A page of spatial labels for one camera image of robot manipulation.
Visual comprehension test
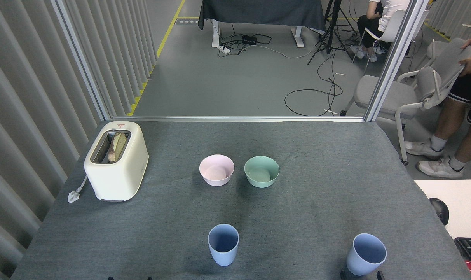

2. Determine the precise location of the light blue cup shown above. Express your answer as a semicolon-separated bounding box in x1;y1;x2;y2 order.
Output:
346;233;387;277
208;224;239;267

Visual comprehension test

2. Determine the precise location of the grey office chair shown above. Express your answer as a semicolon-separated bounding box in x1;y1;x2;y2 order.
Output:
340;37;471;166
412;23;471;72

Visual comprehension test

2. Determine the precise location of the black computer mouse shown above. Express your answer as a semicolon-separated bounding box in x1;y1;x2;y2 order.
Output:
429;198;450;226

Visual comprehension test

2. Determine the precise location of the white toaster power plug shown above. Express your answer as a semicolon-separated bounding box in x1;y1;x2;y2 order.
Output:
67;175;89;203

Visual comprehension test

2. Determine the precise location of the cream white toaster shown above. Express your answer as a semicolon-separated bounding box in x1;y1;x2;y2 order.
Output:
84;121;149;202

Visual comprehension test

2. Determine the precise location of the white desk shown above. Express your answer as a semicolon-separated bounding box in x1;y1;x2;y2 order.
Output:
414;179;471;240

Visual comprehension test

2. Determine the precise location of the pink bowl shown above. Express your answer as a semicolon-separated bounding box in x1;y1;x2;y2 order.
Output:
199;154;235;187

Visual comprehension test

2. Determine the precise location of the green bowl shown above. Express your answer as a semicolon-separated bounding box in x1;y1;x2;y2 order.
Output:
244;156;280;189

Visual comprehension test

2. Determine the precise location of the toasted bread slice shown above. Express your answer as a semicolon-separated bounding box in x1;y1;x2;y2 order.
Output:
108;131;127;163

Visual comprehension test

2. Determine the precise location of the standing person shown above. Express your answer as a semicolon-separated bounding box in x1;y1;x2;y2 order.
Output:
405;29;471;180

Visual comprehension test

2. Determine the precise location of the white table leg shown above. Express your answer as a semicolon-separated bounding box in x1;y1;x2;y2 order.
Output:
291;27;305;49
211;19;221;48

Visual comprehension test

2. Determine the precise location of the black tripod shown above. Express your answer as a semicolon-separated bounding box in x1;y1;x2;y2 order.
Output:
307;0;361;66

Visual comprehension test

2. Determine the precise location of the seated person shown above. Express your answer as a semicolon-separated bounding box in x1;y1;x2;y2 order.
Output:
350;0;412;63

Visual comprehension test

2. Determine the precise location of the white plastic chair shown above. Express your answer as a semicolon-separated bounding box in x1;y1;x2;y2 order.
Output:
352;9;431;77

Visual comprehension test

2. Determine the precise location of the dark table cloth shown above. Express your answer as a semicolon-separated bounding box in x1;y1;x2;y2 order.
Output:
198;0;327;33

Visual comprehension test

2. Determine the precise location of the silver frame rail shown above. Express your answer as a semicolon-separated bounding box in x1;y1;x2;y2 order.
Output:
110;115;365;123

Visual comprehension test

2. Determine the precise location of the black floor cable loop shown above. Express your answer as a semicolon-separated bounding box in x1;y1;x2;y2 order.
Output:
284;77;343;117

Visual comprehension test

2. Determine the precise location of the silver frame post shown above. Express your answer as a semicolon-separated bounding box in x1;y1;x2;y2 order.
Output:
51;0;112;121
363;0;430;122

